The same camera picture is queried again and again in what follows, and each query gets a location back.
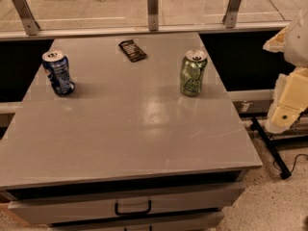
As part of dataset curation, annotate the middle metal railing bracket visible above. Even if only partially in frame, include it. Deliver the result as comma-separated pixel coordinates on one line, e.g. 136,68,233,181
147,0,159,31

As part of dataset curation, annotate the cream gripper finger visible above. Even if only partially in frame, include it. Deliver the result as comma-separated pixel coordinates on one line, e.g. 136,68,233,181
265,67,308,134

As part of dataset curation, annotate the grey upper drawer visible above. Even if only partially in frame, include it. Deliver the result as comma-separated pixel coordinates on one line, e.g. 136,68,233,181
9,182,244,224

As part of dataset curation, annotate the black drawer handle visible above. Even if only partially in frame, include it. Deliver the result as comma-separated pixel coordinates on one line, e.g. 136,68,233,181
123,225,153,231
114,200,152,217

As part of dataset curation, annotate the black lower drawer handle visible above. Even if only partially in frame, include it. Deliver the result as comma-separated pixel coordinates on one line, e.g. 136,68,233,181
123,225,153,231

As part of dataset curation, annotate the green soda can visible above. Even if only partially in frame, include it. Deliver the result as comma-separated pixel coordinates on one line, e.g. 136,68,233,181
180,50,208,96

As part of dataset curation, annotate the blue pepsi can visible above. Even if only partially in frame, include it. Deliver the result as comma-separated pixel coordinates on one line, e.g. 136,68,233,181
42,50,75,96

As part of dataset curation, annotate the black floor cable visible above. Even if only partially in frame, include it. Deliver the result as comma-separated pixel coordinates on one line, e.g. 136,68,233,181
272,153,308,175

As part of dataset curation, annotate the black upper drawer handle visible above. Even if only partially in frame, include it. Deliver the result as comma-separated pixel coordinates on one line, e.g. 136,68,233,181
114,200,152,217

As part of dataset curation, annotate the left metal railing bracket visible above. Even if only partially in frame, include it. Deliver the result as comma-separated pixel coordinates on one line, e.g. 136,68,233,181
12,0,40,36

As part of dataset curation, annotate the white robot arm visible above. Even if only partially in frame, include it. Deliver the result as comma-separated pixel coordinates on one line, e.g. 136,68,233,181
263,7,308,134

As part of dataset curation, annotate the black rxbar chocolate wrapper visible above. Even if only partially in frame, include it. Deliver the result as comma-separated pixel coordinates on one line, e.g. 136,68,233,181
118,39,147,63

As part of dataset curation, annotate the grey lower drawer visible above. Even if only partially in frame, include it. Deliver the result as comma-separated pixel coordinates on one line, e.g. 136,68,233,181
50,212,223,231

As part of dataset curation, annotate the horizontal metal rail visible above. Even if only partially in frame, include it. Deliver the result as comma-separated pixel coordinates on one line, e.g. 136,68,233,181
0,20,291,41

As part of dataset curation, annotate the right metal railing bracket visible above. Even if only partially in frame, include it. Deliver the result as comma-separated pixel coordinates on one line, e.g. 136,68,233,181
222,0,242,28

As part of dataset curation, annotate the metal railing bracket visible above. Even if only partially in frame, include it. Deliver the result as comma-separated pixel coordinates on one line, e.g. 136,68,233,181
222,0,242,28
147,0,159,31
12,0,40,36

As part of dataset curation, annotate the grey drawer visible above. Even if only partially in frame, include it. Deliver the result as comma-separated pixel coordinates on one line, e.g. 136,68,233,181
9,182,244,224
50,212,223,231

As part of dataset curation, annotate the black metal floor stand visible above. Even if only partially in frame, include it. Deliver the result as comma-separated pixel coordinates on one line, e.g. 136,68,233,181
250,117,308,179

